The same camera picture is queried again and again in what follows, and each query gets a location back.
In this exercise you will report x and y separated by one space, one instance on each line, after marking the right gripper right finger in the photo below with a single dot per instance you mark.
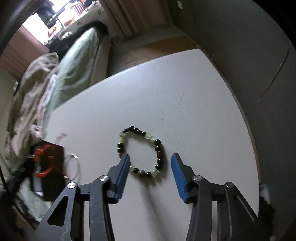
236 220

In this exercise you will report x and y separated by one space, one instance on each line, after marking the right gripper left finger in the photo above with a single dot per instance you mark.
65 218

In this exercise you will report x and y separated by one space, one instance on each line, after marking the black jewelry box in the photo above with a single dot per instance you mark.
50 187

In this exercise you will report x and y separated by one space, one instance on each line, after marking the jewelry pile in box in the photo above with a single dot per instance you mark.
44 155

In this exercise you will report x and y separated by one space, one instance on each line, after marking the thin silver bangle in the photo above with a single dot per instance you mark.
71 167

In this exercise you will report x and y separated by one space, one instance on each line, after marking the beige crumpled blanket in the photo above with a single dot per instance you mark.
26 114

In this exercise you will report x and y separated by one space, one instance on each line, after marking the green sheeted bed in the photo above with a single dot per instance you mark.
84 65

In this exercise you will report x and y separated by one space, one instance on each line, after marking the black clothing on bed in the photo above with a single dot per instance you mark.
61 47

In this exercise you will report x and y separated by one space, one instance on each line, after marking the cluttered windowsill table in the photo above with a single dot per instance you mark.
63 18

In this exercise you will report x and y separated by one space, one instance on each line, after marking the pink beige curtain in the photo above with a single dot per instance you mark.
134 17

